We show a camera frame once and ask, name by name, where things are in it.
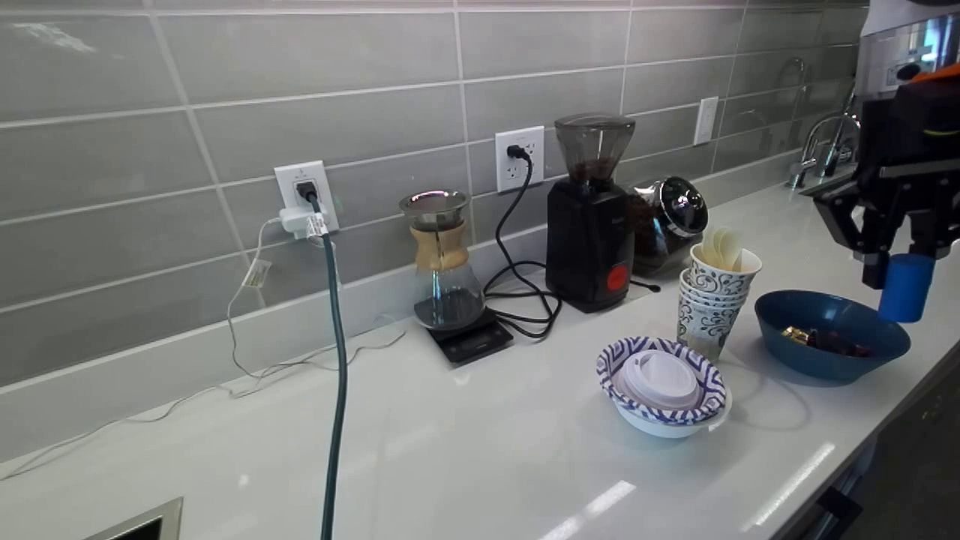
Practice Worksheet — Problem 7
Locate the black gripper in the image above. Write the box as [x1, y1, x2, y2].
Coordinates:
[797, 75, 960, 295]

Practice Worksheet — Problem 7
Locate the blue white patterned paper bowl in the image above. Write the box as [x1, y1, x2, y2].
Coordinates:
[595, 333, 736, 445]

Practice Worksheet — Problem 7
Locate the yellow candy wrapper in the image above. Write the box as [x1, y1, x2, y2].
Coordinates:
[777, 324, 816, 352]

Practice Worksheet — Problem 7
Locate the white paper in cup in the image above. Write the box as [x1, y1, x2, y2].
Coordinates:
[699, 224, 751, 273]

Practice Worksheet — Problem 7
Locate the patterned paper cup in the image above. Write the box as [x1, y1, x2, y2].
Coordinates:
[687, 239, 765, 308]
[675, 267, 747, 365]

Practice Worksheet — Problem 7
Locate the dark grey kitchen cabinet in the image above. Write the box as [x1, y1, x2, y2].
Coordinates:
[768, 339, 960, 540]

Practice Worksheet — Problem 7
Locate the white plastic lid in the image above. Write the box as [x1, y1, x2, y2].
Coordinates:
[612, 348, 707, 414]

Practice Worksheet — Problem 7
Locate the black coffee grinder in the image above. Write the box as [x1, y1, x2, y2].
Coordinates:
[542, 111, 638, 316]

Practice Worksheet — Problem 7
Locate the black coffee scale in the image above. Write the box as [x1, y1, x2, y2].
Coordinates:
[427, 308, 516, 369]

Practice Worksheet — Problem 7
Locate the glass pour-over carafe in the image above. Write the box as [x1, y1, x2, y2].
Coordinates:
[399, 186, 488, 336]

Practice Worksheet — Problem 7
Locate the white plug adapter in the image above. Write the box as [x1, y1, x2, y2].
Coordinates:
[275, 205, 329, 243]

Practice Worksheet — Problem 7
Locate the white wall outlet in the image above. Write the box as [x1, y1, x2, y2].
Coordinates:
[272, 159, 342, 236]
[493, 123, 549, 196]
[693, 94, 723, 146]

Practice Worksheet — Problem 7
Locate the black cabinet handle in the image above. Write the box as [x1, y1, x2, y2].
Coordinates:
[813, 486, 865, 527]

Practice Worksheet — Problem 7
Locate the black power cable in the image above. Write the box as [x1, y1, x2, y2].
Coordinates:
[480, 140, 565, 341]

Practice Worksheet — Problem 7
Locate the black plug with grey cable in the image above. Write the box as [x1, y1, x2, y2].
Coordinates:
[295, 176, 354, 540]

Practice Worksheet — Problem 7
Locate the thin white cable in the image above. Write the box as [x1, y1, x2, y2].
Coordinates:
[0, 212, 413, 483]

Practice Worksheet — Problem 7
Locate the metal countertop inset frame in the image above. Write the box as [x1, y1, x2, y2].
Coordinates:
[83, 496, 187, 540]

